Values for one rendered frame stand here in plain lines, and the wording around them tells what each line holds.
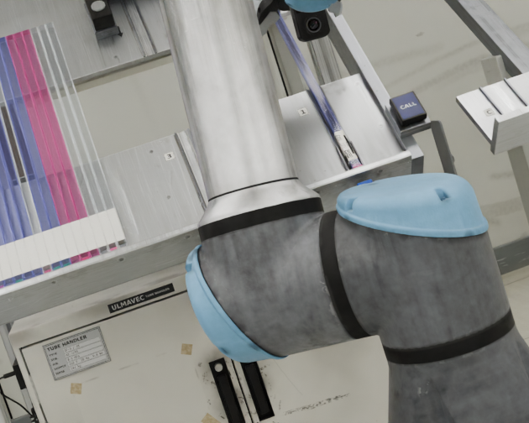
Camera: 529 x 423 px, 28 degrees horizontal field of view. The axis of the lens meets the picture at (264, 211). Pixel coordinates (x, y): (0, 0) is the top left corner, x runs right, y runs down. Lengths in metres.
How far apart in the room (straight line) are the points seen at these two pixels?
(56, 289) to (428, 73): 2.32
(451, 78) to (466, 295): 2.82
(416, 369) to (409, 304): 0.06
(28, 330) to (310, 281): 1.03
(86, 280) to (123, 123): 1.97
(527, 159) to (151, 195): 0.61
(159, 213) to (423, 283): 0.76
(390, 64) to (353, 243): 2.75
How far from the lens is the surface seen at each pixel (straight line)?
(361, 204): 0.87
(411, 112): 1.59
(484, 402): 0.89
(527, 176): 1.77
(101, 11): 1.81
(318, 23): 1.53
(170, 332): 1.86
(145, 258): 1.53
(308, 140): 1.62
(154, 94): 3.48
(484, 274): 0.89
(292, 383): 1.91
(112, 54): 1.79
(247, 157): 0.93
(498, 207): 3.74
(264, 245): 0.91
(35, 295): 1.54
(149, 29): 1.82
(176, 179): 1.60
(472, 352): 0.89
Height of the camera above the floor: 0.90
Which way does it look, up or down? 7 degrees down
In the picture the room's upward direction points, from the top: 18 degrees counter-clockwise
